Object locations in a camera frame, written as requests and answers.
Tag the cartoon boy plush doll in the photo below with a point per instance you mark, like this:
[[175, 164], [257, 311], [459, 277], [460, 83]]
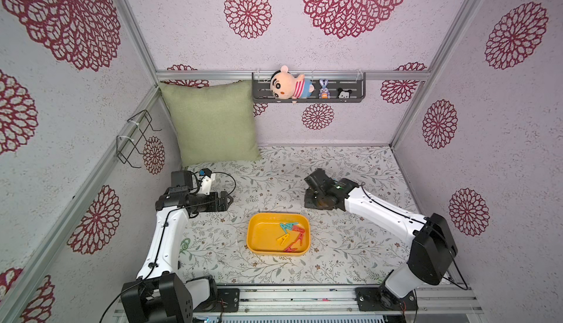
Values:
[[285, 86]]

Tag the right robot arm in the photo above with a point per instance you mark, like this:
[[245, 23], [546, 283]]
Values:
[[432, 247]]

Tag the yellow plastic storage box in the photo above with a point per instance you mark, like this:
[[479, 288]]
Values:
[[264, 229]]

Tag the green cushion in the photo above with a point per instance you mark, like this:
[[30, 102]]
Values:
[[213, 124]]

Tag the dark grey wall shelf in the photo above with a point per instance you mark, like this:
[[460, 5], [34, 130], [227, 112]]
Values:
[[261, 92]]

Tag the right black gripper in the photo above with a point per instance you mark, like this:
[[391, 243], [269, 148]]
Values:
[[314, 190]]

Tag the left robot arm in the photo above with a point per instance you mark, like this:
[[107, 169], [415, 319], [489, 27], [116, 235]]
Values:
[[158, 294]]

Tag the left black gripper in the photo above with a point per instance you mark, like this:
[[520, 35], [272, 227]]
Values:
[[213, 205]]

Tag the pile of coloured clothespins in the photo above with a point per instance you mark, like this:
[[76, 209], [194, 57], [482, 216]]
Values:
[[292, 237]]

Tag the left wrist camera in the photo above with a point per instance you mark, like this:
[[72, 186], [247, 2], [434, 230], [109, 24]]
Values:
[[205, 181]]

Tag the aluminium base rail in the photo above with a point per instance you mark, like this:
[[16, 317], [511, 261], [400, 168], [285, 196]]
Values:
[[337, 300]]

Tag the black white mouse figure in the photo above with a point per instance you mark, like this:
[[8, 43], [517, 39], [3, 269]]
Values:
[[344, 94]]

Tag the black wire wall rack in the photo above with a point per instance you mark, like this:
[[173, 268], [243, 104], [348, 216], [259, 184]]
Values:
[[131, 144]]

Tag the small blue rabbit figure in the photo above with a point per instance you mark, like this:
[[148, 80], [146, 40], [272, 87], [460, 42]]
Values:
[[324, 91]]

